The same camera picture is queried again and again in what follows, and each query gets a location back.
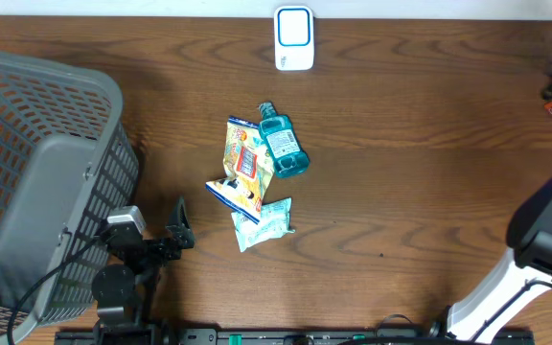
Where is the yellow snack chip bag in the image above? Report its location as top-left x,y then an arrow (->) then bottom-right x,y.
205,116 -> 274,223

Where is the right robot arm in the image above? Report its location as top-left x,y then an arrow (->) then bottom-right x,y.
430,61 -> 552,344

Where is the white barcode scanner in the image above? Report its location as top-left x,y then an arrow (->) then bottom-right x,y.
273,5 -> 315,72

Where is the mint green wipes pack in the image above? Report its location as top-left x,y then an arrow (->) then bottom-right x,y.
231,197 -> 295,252

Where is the blue mouthwash bottle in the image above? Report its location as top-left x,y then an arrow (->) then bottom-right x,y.
258,102 -> 310,178

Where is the orange chocolate bar wrapper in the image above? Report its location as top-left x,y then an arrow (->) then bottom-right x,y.
544,101 -> 552,116

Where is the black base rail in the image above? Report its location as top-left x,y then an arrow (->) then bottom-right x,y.
54,326 -> 536,345

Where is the grey plastic mesh basket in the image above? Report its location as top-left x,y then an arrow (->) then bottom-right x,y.
0,52 -> 139,344

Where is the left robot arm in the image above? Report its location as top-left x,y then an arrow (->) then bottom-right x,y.
91,197 -> 195,344

